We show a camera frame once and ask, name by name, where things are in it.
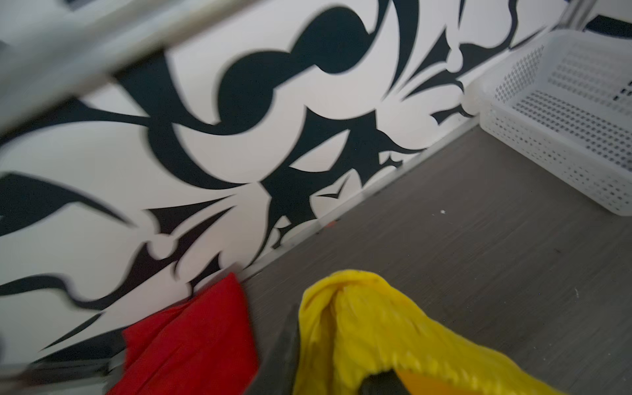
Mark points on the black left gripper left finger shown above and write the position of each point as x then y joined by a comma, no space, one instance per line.
277,374

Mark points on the yellow shorts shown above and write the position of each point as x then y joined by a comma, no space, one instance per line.
354,327

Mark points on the red shorts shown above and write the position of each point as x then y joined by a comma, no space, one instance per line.
202,346

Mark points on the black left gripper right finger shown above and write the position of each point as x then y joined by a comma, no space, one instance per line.
386,383

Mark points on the aluminium frame crossbar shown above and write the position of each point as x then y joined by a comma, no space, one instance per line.
97,38

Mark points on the white plastic basket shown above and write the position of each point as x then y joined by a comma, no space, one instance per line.
564,102

